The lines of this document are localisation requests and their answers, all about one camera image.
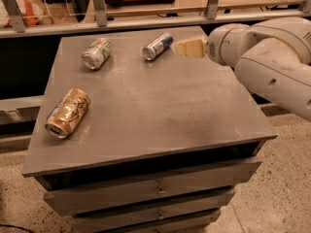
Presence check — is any silver blue redbull can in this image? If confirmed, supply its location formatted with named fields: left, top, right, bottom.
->
left=142, top=33, right=173, bottom=61

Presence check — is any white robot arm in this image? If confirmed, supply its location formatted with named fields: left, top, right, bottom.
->
left=175, top=17, right=311, bottom=121

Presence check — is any orange gold soda can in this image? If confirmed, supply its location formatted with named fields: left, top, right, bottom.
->
left=45, top=88, right=90, bottom=139

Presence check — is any grey drawer cabinet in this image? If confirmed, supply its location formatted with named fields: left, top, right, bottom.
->
left=21, top=25, right=279, bottom=233

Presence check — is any middle grey drawer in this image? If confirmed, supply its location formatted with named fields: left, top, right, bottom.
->
left=74, top=188, right=235, bottom=233

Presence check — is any grey drawer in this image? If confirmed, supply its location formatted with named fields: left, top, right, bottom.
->
left=105, top=210, right=221, bottom=233
left=74, top=188, right=235, bottom=233
left=44, top=157, right=260, bottom=216

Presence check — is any orange white bag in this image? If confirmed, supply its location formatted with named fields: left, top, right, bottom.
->
left=0, top=0, right=53, bottom=27

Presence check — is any bottom grey drawer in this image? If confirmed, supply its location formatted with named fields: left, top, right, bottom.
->
left=105, top=210, right=221, bottom=233

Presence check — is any top grey drawer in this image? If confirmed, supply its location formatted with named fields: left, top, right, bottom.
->
left=44, top=157, right=260, bottom=216

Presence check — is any right metal rail bracket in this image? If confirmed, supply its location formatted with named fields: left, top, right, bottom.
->
left=204, top=0, right=219, bottom=19

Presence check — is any metal rail bracket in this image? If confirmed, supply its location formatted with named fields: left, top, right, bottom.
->
left=2, top=0, right=27, bottom=33
left=204, top=0, right=219, bottom=19
left=92, top=0, right=107, bottom=27

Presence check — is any middle metal rail bracket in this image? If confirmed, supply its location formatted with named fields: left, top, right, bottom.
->
left=92, top=0, right=107, bottom=27

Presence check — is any far right metal bracket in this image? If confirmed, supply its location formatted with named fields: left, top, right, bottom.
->
left=298, top=0, right=311, bottom=13

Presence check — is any left metal rail bracket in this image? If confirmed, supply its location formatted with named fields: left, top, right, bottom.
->
left=2, top=0, right=27, bottom=33

